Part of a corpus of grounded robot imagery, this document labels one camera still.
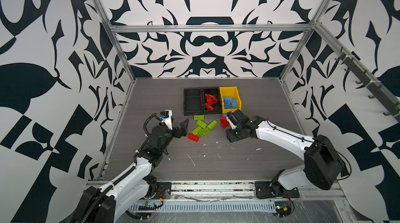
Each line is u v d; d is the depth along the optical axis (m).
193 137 0.89
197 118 0.99
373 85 0.58
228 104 1.04
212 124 0.94
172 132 0.73
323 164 0.43
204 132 0.93
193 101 1.11
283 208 0.71
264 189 0.74
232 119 0.70
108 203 0.41
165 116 0.69
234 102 1.05
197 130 0.93
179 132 0.73
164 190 0.73
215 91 1.10
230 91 1.06
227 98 1.04
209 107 1.02
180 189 0.76
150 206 0.72
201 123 0.96
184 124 0.75
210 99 1.05
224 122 0.93
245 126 0.62
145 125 0.57
